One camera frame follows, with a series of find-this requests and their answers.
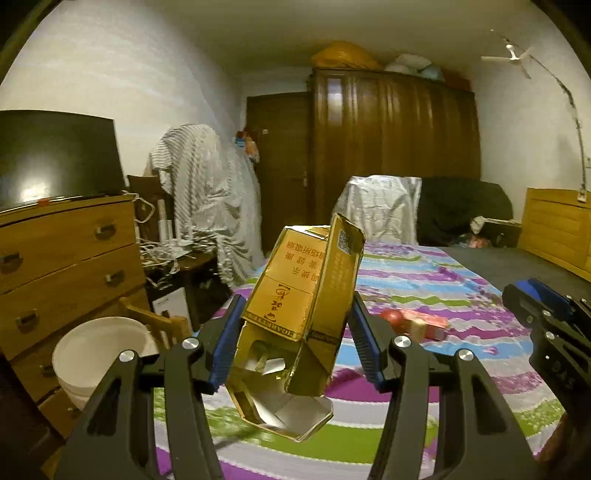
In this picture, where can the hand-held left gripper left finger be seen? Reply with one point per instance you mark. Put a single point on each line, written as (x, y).
(226, 350)

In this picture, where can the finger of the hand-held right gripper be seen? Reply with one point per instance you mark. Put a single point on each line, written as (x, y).
(549, 293)
(519, 300)

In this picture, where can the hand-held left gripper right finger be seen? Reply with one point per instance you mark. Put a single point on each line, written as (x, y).
(369, 350)

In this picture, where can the gold carton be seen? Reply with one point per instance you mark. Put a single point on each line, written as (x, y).
(286, 300)

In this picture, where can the white plastic bucket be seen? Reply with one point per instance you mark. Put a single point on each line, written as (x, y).
(101, 350)

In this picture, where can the dark grey blanket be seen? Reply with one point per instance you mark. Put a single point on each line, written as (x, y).
(498, 267)

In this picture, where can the red apple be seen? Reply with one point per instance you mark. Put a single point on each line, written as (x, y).
(391, 318)

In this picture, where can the orange sponge block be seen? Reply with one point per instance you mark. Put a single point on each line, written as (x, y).
(418, 331)

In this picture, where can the wooden bed headboard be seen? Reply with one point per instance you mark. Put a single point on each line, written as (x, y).
(554, 226)

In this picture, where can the red box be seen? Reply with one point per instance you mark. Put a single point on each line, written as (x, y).
(434, 323)

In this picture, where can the light wooden chair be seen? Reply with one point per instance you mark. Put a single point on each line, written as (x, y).
(161, 321)

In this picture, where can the dark bedside table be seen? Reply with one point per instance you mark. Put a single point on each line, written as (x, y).
(501, 230)

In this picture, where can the white cardboard box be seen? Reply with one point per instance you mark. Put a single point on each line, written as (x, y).
(168, 304)

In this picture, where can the red plastic bag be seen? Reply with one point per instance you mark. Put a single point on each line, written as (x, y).
(473, 240)

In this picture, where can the small dark wooden table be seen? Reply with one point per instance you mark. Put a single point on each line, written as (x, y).
(198, 267)

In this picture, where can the floral striped bed sheet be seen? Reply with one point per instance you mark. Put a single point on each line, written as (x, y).
(461, 369)

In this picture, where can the black cloth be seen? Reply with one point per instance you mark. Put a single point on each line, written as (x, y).
(457, 207)

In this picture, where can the white router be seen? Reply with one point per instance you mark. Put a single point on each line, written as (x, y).
(168, 226)

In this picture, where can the silver crinkled cover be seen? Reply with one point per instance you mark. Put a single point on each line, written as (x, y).
(383, 207)

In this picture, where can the grey striped cloth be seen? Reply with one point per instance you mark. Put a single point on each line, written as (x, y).
(207, 184)

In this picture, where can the wooden dresser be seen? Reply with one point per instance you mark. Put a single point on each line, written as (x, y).
(69, 267)

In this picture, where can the brown wooden door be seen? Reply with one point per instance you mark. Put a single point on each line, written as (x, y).
(281, 161)

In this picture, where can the brown wooden wardrobe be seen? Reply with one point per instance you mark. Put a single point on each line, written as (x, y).
(392, 138)

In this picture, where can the colourful hanging bags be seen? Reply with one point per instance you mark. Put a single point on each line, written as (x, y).
(247, 145)

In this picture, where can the white ceiling fan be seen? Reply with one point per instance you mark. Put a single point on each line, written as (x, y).
(510, 54)

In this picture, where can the black television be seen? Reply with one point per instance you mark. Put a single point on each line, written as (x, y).
(55, 157)

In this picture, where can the white pillow bundle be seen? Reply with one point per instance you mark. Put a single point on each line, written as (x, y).
(411, 63)

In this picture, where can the orange bag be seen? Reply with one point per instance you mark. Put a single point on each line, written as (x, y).
(344, 55)

